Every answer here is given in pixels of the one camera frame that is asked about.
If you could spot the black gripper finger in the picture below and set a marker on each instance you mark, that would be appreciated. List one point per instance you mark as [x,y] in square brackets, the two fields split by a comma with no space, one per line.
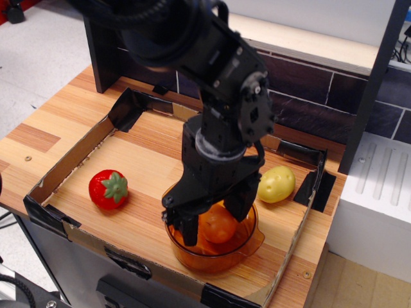
[241,198]
[188,227]

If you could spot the white ribbed sink unit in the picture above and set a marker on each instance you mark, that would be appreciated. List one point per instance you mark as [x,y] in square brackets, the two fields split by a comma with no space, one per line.
[371,225]

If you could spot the dark tile backsplash panel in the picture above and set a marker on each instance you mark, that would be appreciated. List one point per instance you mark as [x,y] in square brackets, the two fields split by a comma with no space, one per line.
[317,81]

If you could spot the yellow toy potato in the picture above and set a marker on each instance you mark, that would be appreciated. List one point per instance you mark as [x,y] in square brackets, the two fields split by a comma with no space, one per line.
[276,184]

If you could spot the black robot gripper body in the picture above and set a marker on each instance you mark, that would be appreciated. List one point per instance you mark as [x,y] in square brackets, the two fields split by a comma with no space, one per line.
[205,183]

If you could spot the orange toy carrot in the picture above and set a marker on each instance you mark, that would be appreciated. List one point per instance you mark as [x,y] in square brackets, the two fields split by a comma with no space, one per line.
[217,225]

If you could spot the orange transparent plastic pot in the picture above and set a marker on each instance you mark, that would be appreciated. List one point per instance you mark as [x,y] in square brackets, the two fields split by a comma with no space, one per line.
[207,257]

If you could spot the black vertical post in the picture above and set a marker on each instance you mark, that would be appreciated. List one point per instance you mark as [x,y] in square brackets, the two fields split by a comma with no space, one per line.
[388,42]

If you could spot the taped cardboard fence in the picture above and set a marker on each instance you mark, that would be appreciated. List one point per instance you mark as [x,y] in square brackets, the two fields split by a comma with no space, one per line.
[123,257]

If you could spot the red toy strawberry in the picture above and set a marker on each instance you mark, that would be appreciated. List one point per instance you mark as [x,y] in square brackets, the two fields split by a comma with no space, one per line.
[108,189]

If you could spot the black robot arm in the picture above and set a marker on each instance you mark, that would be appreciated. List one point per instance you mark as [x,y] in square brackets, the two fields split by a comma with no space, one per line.
[221,147]

